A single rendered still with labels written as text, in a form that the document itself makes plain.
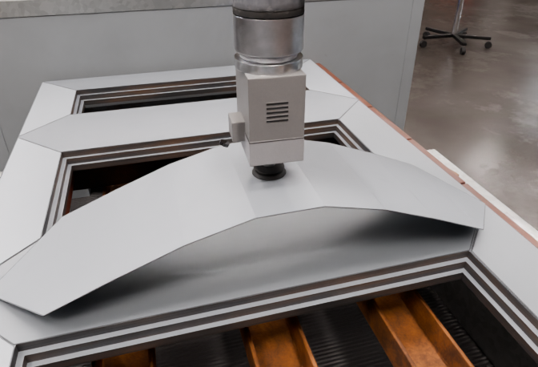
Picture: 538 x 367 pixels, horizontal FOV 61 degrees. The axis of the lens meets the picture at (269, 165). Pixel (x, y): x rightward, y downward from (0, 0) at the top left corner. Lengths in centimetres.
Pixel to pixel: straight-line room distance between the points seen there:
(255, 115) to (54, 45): 92
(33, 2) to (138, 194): 80
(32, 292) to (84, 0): 87
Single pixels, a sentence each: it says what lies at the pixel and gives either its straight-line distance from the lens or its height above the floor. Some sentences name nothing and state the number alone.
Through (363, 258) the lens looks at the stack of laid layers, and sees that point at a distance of 63.
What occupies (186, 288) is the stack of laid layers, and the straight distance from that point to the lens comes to 58.
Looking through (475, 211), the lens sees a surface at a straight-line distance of 73.
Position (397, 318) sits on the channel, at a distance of 80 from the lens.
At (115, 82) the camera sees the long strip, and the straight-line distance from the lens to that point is 126.
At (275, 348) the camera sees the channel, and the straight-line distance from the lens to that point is 73.
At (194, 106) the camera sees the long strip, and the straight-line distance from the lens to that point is 107.
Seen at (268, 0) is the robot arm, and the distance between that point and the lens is 46.
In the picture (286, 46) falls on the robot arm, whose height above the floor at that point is 113.
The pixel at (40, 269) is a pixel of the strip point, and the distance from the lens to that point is 62.
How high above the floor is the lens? 126
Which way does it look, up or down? 30 degrees down
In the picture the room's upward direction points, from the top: straight up
